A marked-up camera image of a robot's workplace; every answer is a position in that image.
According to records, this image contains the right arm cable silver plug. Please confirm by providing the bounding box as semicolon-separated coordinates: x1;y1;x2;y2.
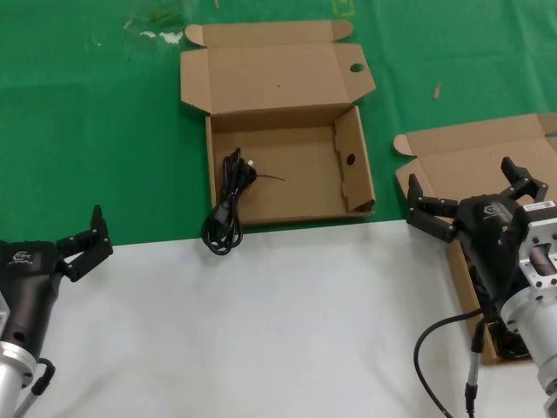
464;320;487;418

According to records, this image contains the cardboard box holding cables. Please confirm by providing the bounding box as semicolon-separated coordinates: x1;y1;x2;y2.
393;111;557;366

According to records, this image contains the green table cloth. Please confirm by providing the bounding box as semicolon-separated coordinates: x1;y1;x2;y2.
0;0;557;247

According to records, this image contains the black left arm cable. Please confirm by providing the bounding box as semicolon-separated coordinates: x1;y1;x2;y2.
15;356;57;418

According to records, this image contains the white table sheet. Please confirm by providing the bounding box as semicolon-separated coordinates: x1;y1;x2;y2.
0;217;557;418

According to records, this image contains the pile of black power cables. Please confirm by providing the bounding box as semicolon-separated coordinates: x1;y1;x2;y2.
467;252;534;361

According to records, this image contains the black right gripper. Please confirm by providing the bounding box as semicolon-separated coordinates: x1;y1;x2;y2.
406;157;549;307

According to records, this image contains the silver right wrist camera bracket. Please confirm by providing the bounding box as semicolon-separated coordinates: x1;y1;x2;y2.
516;199;557;292

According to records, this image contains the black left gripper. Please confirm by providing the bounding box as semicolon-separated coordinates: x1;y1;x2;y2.
0;204;114;357

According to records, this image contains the cardboard box with round holes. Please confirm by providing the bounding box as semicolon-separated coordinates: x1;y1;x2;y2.
179;20;378;230

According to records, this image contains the black looped right arm cable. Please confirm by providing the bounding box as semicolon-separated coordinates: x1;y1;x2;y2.
413;307;497;418

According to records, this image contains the black power cable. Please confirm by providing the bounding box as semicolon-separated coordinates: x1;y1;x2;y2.
201;146;287;257

